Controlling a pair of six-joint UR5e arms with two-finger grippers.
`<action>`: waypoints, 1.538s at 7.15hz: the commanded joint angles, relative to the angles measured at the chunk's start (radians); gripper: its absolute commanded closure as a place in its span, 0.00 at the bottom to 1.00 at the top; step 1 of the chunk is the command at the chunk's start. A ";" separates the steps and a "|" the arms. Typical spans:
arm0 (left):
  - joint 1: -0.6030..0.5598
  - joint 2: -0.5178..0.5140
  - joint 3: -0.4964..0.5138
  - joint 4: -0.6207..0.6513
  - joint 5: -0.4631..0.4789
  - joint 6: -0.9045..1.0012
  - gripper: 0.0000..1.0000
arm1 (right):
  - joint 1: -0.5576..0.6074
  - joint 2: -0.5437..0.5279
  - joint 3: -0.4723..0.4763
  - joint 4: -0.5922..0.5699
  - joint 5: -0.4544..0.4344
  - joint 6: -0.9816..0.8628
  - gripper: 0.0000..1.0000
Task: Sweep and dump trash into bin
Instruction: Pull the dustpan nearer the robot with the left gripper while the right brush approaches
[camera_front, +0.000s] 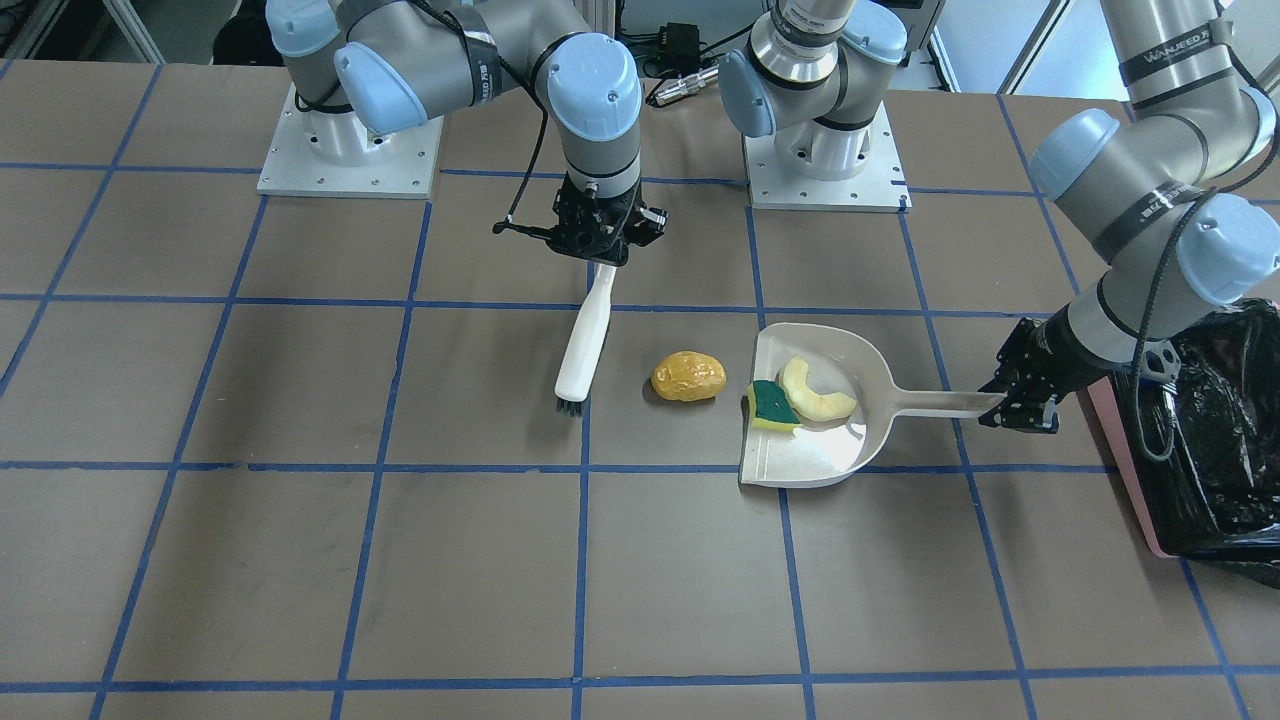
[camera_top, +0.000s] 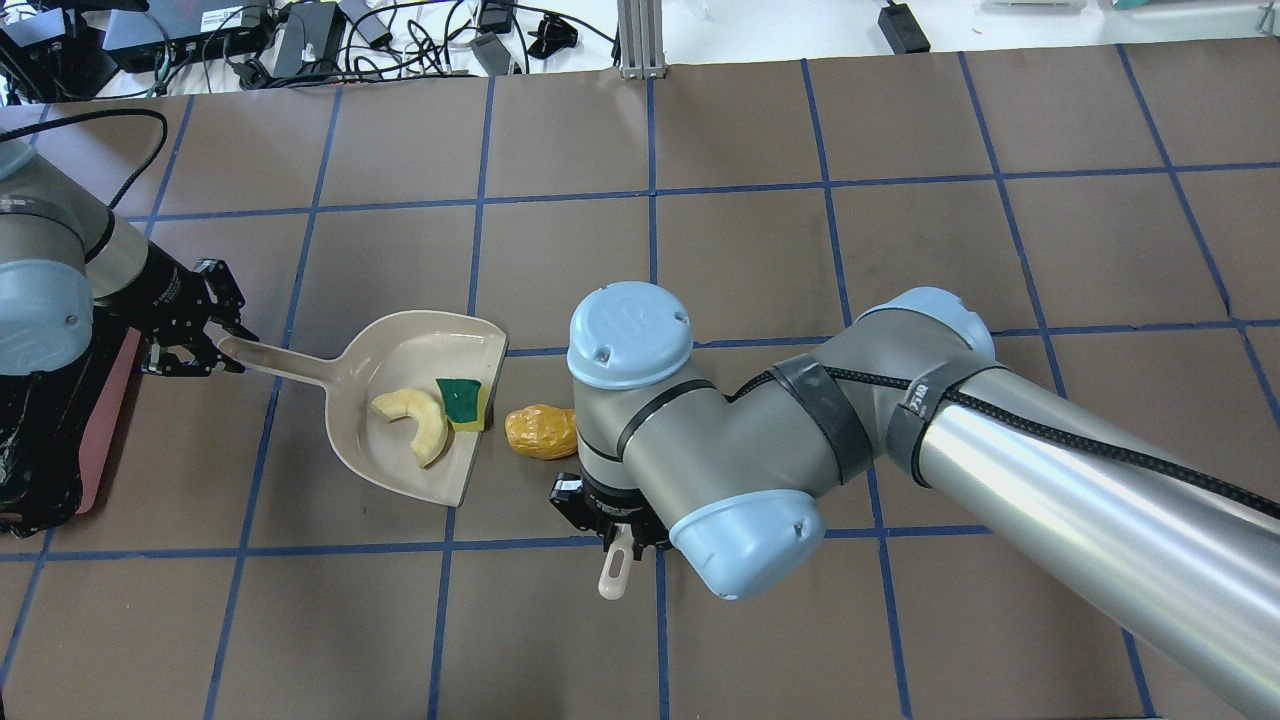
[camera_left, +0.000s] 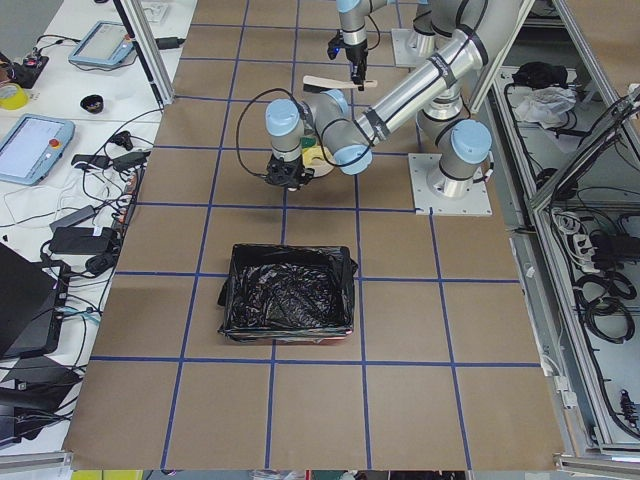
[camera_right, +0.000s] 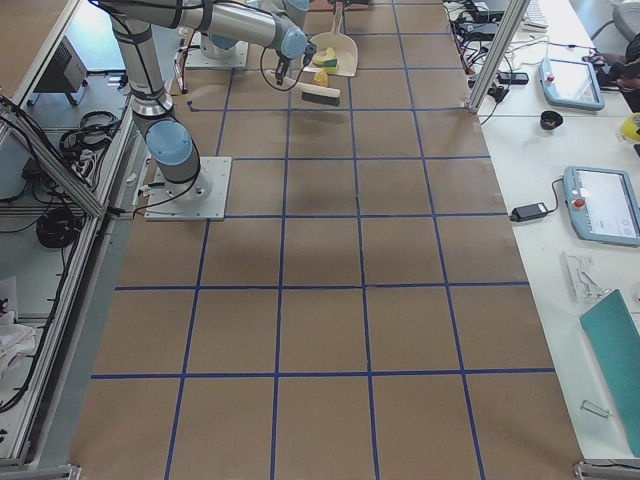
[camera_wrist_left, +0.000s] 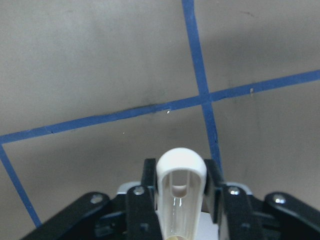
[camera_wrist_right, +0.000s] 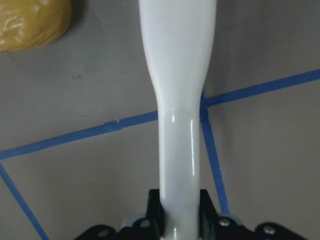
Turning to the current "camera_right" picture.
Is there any lower blue teach pendant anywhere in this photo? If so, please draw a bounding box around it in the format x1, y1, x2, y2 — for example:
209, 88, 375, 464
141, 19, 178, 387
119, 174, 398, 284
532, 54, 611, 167
563, 166, 639, 247

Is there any beige dustpan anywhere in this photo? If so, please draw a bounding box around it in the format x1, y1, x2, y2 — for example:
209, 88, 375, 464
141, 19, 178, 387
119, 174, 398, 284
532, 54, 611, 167
310, 1, 358, 77

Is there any small black bowl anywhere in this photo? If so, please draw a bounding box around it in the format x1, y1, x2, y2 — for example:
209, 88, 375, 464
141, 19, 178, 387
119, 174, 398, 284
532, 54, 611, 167
539, 110, 564, 131

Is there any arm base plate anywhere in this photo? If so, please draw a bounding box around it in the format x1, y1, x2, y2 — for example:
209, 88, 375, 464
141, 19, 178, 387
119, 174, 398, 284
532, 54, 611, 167
185, 33, 249, 70
144, 157, 232, 221

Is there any green yellow sponge piece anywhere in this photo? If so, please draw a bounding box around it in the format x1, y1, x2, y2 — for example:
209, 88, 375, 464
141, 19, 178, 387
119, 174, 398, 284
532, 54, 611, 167
323, 58, 338, 72

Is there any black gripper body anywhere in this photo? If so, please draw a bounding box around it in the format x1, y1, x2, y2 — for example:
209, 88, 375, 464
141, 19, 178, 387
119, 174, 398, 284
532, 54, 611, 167
274, 42, 317, 84

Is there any beige hand brush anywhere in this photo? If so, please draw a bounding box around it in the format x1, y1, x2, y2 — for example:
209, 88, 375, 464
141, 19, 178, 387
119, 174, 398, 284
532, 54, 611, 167
264, 70, 341, 107

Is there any blue teach pendant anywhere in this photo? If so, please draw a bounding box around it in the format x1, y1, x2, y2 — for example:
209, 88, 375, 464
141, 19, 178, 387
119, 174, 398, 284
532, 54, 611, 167
563, 166, 639, 247
539, 58, 605, 111

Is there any upper blue teach pendant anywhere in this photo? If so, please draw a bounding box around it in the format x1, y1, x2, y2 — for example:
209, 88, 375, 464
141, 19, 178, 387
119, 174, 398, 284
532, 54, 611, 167
539, 58, 605, 111

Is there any pale melon slice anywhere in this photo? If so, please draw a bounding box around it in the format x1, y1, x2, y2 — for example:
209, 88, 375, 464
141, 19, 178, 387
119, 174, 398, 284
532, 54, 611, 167
312, 47, 337, 67

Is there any aluminium frame post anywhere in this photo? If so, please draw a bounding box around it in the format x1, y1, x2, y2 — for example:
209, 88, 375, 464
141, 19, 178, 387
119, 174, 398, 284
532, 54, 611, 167
466, 0, 529, 114

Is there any teal folder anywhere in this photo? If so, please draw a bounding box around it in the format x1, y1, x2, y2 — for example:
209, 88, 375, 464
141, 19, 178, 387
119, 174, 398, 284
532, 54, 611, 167
580, 290, 639, 457

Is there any black power adapter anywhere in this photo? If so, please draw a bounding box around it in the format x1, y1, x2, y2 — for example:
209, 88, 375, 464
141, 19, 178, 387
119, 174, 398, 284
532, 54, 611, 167
509, 202, 551, 223

